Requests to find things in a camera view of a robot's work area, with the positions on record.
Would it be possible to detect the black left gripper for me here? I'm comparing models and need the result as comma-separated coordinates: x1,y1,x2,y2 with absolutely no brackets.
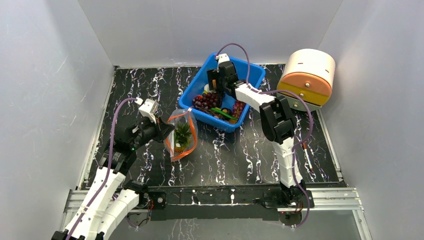
130,113,175,150

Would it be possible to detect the toy pineapple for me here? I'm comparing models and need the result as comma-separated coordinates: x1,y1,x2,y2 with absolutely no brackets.
173,123,192,153

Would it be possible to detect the clear zip top bag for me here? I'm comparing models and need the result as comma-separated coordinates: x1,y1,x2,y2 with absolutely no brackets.
164,107,198,162

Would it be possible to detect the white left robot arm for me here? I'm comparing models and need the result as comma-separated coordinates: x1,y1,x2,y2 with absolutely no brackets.
51,116,175,240

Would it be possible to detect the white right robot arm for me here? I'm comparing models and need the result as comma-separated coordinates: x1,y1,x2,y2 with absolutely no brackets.
206,61,312,208

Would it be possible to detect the white toy mushroom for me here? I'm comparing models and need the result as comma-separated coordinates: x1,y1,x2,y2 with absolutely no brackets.
203,84,211,94

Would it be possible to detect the dark red grape bunch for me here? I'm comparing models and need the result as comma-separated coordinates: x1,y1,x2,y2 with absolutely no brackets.
191,92,225,109

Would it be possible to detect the green toy chili pepper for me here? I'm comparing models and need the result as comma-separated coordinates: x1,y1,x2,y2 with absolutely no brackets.
210,107,238,121

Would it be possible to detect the blue plastic bin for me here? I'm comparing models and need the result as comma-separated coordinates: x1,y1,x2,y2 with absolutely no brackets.
178,52,267,134

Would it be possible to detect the light red grape bunch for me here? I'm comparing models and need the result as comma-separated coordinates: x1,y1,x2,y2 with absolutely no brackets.
232,100,246,119

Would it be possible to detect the round drawer cabinet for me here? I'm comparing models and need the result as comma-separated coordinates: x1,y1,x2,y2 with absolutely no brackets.
276,48,336,112

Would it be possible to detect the red pen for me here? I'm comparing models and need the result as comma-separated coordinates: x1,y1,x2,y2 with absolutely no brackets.
302,142,313,171

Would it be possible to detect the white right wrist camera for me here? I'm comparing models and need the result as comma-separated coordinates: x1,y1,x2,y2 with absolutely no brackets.
215,53,230,69

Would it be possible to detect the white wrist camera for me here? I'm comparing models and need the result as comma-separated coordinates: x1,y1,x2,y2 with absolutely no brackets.
215,53,230,69
135,97,159,124

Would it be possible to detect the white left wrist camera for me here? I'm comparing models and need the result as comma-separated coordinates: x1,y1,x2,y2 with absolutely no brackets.
135,97,159,124

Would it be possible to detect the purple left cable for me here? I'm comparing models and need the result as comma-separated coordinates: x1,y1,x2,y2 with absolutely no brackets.
62,96,143,240

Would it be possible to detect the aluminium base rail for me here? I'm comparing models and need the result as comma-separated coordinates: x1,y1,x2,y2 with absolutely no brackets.
64,183,364,222

